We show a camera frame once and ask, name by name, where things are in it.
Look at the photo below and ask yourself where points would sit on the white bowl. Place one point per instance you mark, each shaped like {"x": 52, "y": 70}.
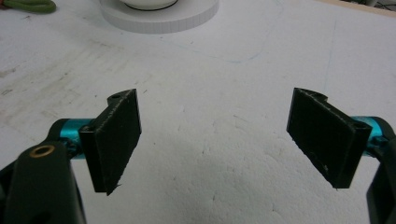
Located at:
{"x": 148, "y": 4}

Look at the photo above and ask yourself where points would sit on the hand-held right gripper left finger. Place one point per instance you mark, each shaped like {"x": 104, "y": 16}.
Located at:
{"x": 115, "y": 146}

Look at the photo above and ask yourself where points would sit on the green vegetable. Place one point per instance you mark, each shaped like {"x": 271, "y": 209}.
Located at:
{"x": 29, "y": 5}

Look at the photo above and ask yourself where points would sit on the white round foam base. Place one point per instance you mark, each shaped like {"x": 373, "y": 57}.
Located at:
{"x": 162, "y": 19}

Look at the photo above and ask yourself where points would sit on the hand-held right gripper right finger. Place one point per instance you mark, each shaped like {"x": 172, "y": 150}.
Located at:
{"x": 323, "y": 137}

